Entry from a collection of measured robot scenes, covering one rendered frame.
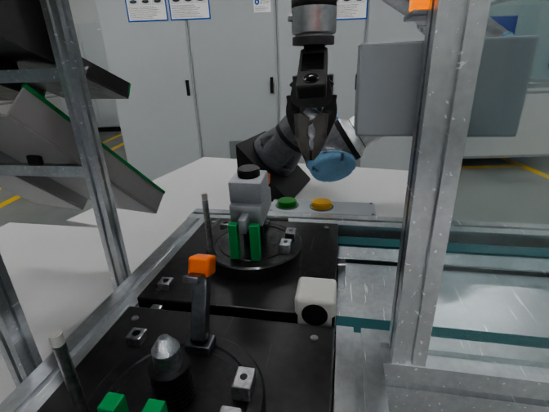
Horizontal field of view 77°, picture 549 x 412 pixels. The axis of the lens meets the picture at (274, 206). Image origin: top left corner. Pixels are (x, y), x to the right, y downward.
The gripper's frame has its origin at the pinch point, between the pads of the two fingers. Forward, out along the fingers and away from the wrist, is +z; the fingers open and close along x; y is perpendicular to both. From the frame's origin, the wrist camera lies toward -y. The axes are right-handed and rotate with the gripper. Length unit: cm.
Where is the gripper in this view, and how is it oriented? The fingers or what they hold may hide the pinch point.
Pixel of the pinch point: (310, 154)
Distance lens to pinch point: 65.3
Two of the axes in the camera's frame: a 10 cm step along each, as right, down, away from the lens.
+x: -9.8, -0.5, 1.8
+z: 0.3, 9.2, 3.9
